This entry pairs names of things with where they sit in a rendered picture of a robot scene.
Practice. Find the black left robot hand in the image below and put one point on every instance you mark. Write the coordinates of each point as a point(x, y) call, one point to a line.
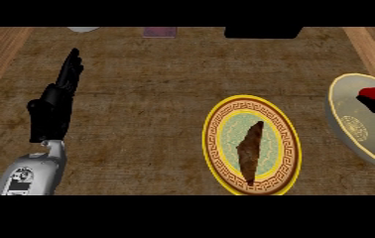
point(50, 109)

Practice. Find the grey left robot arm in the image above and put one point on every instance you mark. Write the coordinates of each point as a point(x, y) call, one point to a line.
point(34, 172)

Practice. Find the purple flat object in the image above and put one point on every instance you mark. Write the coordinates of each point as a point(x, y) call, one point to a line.
point(158, 32)

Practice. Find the black appliance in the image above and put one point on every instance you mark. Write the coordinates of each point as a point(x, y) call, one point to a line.
point(263, 32)

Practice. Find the yellow-rimmed patterned plate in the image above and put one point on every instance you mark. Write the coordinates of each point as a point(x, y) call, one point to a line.
point(224, 149)

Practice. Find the red and black object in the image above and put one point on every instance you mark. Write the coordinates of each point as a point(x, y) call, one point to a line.
point(366, 96)

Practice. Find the grey yellow-rimmed bowl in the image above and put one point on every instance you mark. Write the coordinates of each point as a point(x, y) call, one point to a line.
point(349, 116)

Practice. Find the brown woven placemat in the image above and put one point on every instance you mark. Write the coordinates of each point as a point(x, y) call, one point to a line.
point(146, 109)

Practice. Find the white object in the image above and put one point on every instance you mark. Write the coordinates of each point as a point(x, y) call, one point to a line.
point(83, 28)

